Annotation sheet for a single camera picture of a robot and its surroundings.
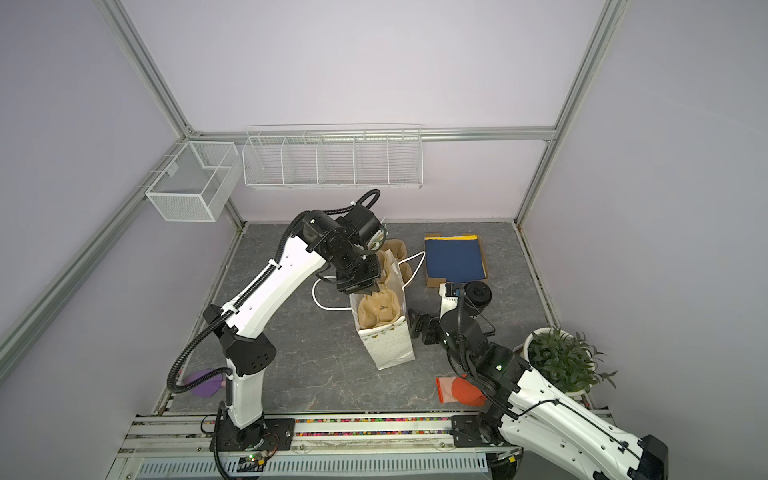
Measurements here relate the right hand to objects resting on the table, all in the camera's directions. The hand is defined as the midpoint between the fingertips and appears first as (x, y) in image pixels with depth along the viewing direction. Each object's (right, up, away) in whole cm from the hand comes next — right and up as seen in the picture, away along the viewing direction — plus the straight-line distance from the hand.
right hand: (424, 313), depth 74 cm
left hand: (-11, +5, -5) cm, 13 cm away
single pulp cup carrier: (-11, +2, -2) cm, 12 cm away
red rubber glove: (+10, -22, +6) cm, 25 cm away
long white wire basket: (-16, +48, +25) cm, 56 cm away
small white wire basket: (-73, +37, +22) cm, 84 cm away
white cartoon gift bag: (-9, -7, -2) cm, 11 cm away
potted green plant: (+33, -10, -6) cm, 35 cm away
